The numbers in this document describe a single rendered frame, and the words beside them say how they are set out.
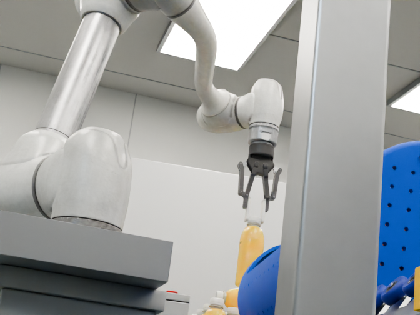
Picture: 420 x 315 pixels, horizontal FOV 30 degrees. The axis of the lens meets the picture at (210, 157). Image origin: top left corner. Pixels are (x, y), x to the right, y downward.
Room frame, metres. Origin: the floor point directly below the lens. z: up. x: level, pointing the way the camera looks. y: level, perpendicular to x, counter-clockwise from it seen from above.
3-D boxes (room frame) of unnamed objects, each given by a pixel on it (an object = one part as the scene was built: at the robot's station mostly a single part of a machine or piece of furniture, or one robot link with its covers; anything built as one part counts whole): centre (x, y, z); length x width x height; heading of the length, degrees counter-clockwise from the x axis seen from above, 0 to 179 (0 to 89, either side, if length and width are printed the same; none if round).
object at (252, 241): (2.20, -0.15, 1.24); 0.07 x 0.07 x 0.19
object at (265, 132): (2.20, -0.15, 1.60); 0.09 x 0.09 x 0.06
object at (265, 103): (2.20, -0.14, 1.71); 0.13 x 0.11 x 0.16; 52
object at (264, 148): (2.20, -0.15, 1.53); 0.08 x 0.07 x 0.09; 96
